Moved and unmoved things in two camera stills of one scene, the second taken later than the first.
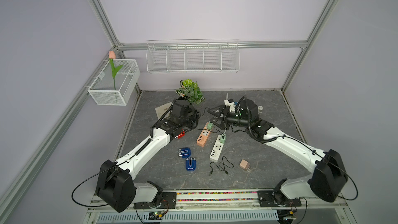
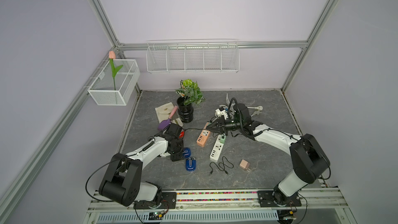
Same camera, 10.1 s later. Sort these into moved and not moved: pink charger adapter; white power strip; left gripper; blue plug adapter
Moved: left gripper
Not moved: white power strip; pink charger adapter; blue plug adapter
